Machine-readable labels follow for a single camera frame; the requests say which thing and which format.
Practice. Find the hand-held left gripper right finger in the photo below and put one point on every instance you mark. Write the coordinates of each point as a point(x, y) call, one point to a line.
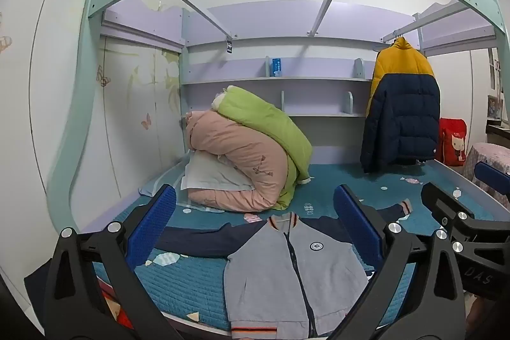
point(358, 228)

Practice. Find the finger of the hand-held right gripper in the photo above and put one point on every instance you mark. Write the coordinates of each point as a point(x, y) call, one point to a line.
point(442, 204)
point(494, 178)

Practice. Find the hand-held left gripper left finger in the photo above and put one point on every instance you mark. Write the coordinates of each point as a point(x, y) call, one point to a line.
point(153, 228)

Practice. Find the grey and navy jacket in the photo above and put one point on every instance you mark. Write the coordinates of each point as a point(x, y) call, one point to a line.
point(279, 264)

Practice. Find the floral covered stool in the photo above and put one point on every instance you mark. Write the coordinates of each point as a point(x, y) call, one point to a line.
point(478, 160)

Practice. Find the red cartoon bag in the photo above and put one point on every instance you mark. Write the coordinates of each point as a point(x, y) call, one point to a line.
point(452, 143)

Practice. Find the teal quilted bed mat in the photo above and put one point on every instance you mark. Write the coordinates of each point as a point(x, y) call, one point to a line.
point(191, 284)

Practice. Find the white pillow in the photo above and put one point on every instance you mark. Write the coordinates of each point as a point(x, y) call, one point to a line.
point(215, 172)

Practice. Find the red printed cloth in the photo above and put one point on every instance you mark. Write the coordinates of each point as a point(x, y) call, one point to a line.
point(119, 308)

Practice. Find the yellow and navy puffer jacket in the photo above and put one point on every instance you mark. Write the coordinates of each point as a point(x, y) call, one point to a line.
point(402, 113)

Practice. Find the pink duvet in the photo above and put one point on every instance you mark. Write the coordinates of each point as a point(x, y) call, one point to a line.
point(247, 164)

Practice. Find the butterfly print wardrobe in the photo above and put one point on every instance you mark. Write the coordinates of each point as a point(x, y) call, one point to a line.
point(131, 105)

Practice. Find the green duvet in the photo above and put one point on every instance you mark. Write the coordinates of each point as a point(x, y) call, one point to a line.
point(271, 125)

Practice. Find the small blue box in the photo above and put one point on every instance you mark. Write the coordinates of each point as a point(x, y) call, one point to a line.
point(277, 66)

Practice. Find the black hanging tag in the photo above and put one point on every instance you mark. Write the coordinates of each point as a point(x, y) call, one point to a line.
point(229, 46)

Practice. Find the picture frame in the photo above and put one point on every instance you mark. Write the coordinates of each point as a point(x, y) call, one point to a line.
point(495, 108)

